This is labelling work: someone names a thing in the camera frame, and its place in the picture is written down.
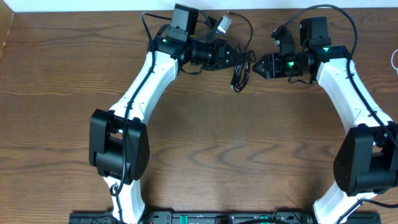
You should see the white USB cable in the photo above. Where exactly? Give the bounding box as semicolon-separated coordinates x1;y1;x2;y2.
391;48;398;75

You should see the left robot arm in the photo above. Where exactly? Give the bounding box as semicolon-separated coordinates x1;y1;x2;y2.
89;4;246;223

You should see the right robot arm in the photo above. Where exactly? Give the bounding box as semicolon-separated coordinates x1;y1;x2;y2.
252;17;397;223

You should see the cardboard box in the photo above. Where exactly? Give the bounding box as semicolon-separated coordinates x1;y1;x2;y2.
0;0;14;56

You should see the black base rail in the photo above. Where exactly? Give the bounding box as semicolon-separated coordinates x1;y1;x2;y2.
68;210;382;224

